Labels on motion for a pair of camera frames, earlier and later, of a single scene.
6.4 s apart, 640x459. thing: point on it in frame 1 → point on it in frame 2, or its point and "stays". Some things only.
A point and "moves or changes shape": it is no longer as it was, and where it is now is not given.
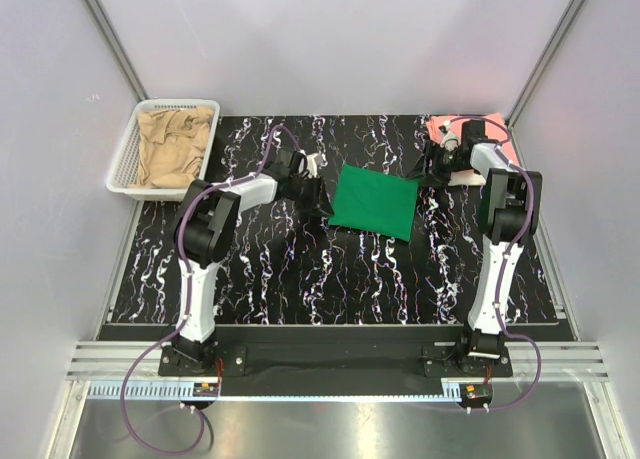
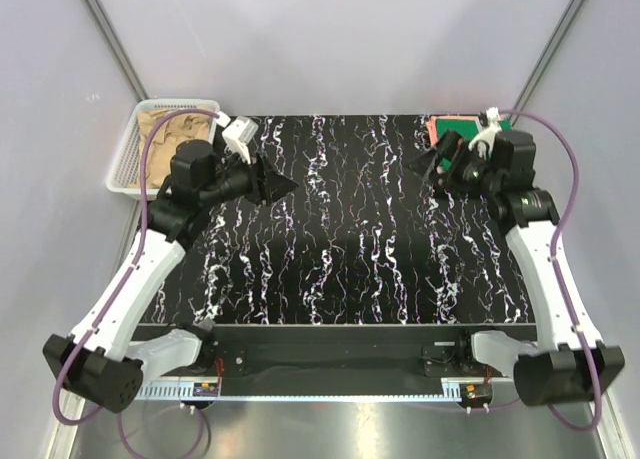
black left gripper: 310,195 → 256,180
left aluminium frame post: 109,34 stays
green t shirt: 374,202 moves or changes shape
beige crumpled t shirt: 172,146 stays
